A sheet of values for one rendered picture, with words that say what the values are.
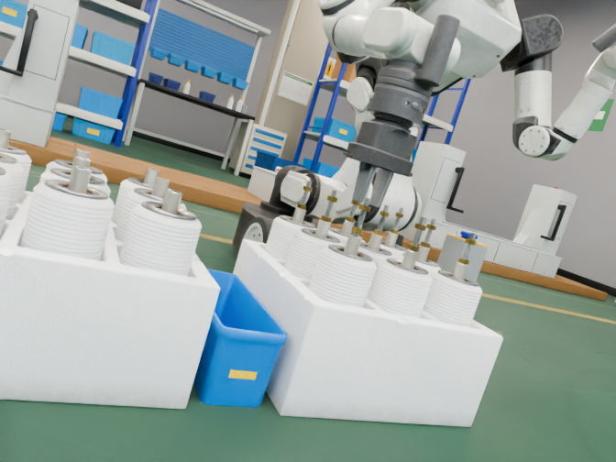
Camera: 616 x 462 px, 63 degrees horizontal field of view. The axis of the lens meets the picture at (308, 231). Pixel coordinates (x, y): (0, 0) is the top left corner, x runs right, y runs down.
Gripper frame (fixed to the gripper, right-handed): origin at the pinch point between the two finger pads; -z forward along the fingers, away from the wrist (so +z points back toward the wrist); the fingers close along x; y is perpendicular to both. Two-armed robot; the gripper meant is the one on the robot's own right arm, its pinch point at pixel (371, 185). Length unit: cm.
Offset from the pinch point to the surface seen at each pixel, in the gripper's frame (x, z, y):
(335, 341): -3.4, -23.8, -7.3
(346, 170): 150, 5, 210
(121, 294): -34.7, -21.7, -2.5
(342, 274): -3.1, -14.3, -3.6
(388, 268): 7.1, -12.3, -2.2
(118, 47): 39, 55, 471
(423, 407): 17.4, -33.3, -10.4
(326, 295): -4.0, -18.3, -2.6
